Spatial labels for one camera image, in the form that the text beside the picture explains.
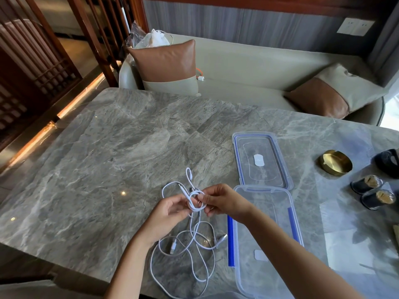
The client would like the black patterned holder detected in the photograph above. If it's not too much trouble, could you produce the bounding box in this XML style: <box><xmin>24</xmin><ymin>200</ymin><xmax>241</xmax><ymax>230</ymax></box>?
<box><xmin>373</xmin><ymin>148</ymin><xmax>399</xmax><ymax>179</ymax></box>

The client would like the person's right forearm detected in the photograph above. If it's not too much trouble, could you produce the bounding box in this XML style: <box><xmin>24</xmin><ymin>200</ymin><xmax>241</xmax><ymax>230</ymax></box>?
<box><xmin>245</xmin><ymin>206</ymin><xmax>367</xmax><ymax>299</ymax></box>

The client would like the person's left hand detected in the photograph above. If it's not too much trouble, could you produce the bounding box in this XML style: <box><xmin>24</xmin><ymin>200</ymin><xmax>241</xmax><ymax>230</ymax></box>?
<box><xmin>136</xmin><ymin>194</ymin><xmax>195</xmax><ymax>248</ymax></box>

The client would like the wooden post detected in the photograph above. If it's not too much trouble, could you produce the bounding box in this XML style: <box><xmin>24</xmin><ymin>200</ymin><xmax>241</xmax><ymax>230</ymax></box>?
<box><xmin>66</xmin><ymin>0</ymin><xmax>119</xmax><ymax>88</ymax></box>

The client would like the white drawstring bag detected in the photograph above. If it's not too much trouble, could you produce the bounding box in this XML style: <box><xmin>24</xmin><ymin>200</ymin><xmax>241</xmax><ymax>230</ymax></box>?
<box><xmin>135</xmin><ymin>28</ymin><xmax>174</xmax><ymax>49</ymax></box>

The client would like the wooden lattice screen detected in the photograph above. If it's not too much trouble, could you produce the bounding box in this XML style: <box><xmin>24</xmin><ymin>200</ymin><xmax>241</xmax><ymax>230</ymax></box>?
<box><xmin>0</xmin><ymin>0</ymin><xmax>83</xmax><ymax>153</ymax></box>

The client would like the white wall socket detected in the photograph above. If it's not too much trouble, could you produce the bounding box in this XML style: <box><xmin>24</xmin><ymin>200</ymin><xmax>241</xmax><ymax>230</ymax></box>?
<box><xmin>336</xmin><ymin>17</ymin><xmax>375</xmax><ymax>37</ymax></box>

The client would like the brass ashtray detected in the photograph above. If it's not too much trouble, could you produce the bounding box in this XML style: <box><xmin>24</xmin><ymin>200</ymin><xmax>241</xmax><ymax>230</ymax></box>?
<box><xmin>318</xmin><ymin>149</ymin><xmax>353</xmax><ymax>177</ymax></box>

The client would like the person's left forearm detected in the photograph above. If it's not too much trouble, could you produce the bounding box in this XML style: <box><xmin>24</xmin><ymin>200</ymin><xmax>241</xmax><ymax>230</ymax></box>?
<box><xmin>102</xmin><ymin>237</ymin><xmax>160</xmax><ymax>299</ymax></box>

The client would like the brown and beige cushion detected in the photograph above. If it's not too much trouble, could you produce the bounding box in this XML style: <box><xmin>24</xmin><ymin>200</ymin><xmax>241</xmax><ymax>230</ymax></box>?
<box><xmin>283</xmin><ymin>62</ymin><xmax>389</xmax><ymax>120</ymax></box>
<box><xmin>126</xmin><ymin>39</ymin><xmax>202</xmax><ymax>97</ymax></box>

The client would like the black toothpick jar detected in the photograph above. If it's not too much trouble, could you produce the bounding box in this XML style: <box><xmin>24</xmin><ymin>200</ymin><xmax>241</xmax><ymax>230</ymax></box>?
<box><xmin>360</xmin><ymin>189</ymin><xmax>397</xmax><ymax>211</ymax></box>
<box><xmin>350</xmin><ymin>174</ymin><xmax>384</xmax><ymax>195</ymax></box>

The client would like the beige sofa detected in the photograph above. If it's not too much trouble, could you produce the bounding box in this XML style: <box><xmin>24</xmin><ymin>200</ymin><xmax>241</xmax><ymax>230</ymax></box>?
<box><xmin>118</xmin><ymin>33</ymin><xmax>394</xmax><ymax>127</ymax></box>

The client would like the person's right hand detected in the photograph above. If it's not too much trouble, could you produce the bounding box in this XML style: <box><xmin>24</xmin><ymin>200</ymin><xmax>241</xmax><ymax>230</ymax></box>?
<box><xmin>197</xmin><ymin>184</ymin><xmax>255</xmax><ymax>224</ymax></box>

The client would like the grey curtain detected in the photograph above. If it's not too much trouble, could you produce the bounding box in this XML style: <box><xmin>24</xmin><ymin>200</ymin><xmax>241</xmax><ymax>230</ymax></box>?
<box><xmin>366</xmin><ymin>11</ymin><xmax>399</xmax><ymax>88</ymax></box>

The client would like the white USB charging cable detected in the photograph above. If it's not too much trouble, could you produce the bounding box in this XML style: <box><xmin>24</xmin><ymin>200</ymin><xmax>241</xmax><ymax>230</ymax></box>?
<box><xmin>150</xmin><ymin>212</ymin><xmax>229</xmax><ymax>299</ymax></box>

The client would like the clear plastic bag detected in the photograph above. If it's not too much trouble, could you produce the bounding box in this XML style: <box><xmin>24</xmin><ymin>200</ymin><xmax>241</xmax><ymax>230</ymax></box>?
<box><xmin>126</xmin><ymin>22</ymin><xmax>147</xmax><ymax>48</ymax></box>

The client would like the clear plastic storage container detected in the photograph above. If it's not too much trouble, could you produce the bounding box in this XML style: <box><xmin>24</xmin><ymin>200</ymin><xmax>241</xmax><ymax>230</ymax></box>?
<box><xmin>227</xmin><ymin>184</ymin><xmax>305</xmax><ymax>299</ymax></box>

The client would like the clear plastic container lid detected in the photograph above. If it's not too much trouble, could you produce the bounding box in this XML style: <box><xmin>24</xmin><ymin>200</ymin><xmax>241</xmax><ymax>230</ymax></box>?
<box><xmin>232</xmin><ymin>131</ymin><xmax>294</xmax><ymax>191</ymax></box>

